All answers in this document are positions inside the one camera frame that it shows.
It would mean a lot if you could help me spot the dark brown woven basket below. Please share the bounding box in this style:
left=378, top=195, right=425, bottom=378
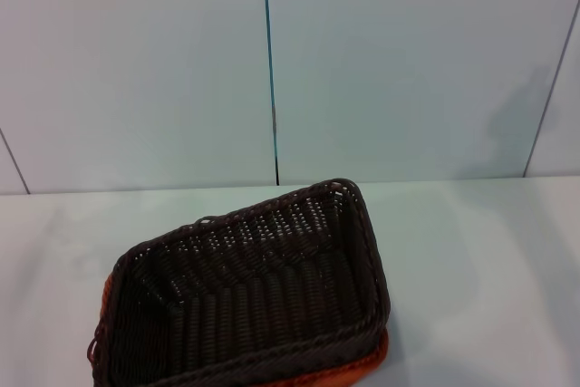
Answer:
left=85, top=176, right=392, bottom=387

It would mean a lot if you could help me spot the orange woven plastic basket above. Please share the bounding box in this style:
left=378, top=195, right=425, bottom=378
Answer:
left=97, top=272, right=392, bottom=387

